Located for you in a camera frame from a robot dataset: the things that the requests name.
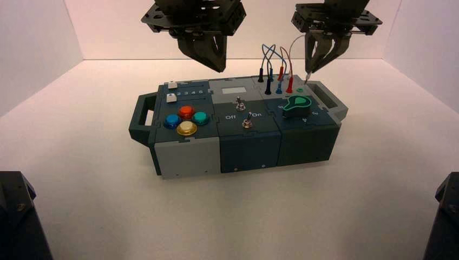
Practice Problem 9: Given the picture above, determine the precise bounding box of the orange round push button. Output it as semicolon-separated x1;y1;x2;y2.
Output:
178;105;196;120

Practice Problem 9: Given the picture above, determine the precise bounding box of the black jumper wire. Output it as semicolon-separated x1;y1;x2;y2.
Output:
257;44;277;96

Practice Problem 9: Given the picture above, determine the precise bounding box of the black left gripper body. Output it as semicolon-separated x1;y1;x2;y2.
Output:
141;0;247;37

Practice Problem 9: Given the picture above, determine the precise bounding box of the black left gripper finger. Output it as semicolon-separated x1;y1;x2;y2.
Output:
211;34;229;73
177;35;216;70

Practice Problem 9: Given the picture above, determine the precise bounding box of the teal round push button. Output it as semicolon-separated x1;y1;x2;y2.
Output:
191;111;211;126

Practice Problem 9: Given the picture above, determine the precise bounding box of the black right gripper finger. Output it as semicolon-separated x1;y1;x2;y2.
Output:
313;35;353;74
305;32;325;75

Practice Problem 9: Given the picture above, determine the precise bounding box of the blue round push button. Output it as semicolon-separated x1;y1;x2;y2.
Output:
163;114;182;130

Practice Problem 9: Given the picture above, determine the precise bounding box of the green rotary knob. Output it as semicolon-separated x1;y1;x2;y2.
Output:
282;95;313;119

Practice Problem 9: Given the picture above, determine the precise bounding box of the red jumper wire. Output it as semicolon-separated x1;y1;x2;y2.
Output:
277;47;295;95

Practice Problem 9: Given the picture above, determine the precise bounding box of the grey and teal task box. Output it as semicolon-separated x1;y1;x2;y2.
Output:
128;74;349;180

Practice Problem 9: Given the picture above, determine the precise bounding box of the white jumper wire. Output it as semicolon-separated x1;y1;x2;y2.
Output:
287;35;311;82

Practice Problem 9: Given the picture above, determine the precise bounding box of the yellow round push button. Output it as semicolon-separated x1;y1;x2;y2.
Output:
176;121;198;137

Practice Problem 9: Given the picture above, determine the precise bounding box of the blue jumper wire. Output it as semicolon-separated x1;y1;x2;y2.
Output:
261;43;287;95

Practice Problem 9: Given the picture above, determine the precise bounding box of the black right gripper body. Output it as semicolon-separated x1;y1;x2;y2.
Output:
291;0;383;37

